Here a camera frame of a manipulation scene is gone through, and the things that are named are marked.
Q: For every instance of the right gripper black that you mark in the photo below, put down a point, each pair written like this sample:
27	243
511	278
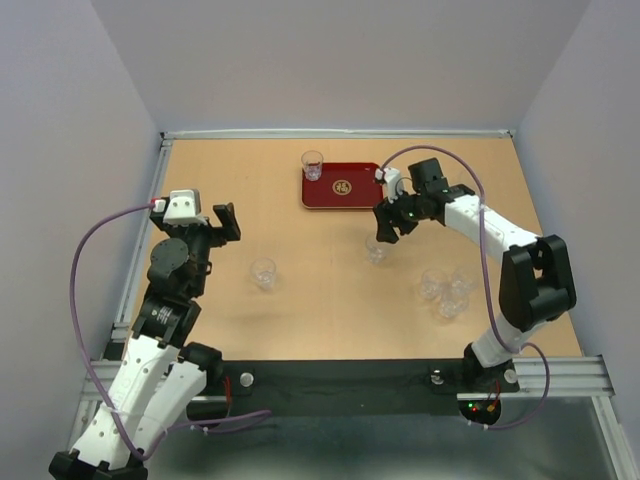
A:
383	212

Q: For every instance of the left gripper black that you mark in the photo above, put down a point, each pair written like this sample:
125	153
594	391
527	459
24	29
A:
227	217

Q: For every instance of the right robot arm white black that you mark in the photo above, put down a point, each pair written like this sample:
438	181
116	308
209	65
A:
536	281

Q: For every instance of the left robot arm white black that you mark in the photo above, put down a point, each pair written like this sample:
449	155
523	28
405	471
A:
160	371

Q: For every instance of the red lacquer tray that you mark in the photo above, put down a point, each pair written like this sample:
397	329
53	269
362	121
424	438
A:
343	186

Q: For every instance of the clear glass cluster left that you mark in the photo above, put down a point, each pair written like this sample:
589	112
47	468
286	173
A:
432	284

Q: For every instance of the clear glass cluster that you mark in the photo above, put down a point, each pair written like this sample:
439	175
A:
432	284
452	304
464	280

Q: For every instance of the clear glass cluster right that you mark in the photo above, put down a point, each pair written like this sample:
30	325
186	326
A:
464	280

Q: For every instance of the clear glass cluster front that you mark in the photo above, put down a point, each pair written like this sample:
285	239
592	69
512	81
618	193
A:
452	304

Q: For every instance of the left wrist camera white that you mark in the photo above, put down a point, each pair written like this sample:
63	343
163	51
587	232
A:
183	208

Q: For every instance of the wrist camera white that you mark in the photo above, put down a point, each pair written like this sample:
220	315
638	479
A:
392	179
183	208

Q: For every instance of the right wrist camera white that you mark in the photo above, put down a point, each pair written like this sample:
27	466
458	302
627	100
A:
392	179

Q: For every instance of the aluminium frame rail back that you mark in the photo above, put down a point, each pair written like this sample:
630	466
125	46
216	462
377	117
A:
330	133

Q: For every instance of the aluminium frame rail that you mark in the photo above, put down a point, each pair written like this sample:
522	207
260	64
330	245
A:
125	311
330	133
562	402

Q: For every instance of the aluminium frame rail left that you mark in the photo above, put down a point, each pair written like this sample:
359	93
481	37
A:
125	311

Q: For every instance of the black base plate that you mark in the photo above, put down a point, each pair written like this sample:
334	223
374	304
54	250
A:
314	388

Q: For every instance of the aluminium frame rail front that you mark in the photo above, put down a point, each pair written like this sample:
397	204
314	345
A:
562	402

